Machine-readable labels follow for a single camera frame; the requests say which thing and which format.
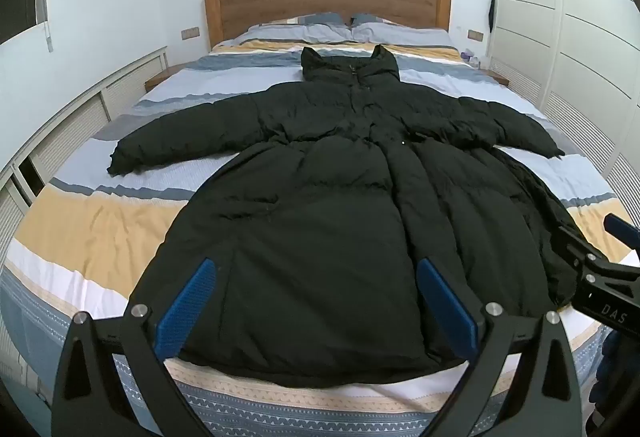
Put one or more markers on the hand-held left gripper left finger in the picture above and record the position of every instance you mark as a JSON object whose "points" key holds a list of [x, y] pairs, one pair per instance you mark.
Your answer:
{"points": [[187, 307]]}

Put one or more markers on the white wardrobe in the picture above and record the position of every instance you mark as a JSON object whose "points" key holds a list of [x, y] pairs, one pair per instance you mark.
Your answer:
{"points": [[575, 42]]}

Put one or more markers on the wall switch plate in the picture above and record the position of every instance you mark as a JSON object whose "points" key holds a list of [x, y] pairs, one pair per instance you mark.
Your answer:
{"points": [[475, 35], [190, 34]]}

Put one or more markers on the wooden nightstand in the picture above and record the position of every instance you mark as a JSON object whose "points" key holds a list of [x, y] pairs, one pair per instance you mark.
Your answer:
{"points": [[162, 77], [497, 77]]}

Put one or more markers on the striped pillow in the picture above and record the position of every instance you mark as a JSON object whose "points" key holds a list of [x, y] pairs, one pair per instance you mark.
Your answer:
{"points": [[295, 29], [400, 32]]}

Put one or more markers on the black puffer coat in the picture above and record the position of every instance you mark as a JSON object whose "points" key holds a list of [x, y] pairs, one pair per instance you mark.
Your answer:
{"points": [[325, 217]]}

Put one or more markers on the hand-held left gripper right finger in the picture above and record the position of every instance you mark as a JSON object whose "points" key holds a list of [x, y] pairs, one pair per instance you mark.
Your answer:
{"points": [[445, 302]]}

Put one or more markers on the striped duvet cover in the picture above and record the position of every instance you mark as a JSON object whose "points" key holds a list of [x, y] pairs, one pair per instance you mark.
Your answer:
{"points": [[100, 227]]}

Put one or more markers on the white slatted cabinet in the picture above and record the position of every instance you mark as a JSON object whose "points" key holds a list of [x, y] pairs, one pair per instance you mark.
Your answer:
{"points": [[75, 127]]}

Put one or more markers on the small purple box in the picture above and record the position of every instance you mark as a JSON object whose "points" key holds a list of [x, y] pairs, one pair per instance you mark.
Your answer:
{"points": [[468, 56]]}

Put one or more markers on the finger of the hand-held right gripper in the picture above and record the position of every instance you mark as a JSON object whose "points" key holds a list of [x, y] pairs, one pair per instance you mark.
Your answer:
{"points": [[622, 233], [580, 244]]}

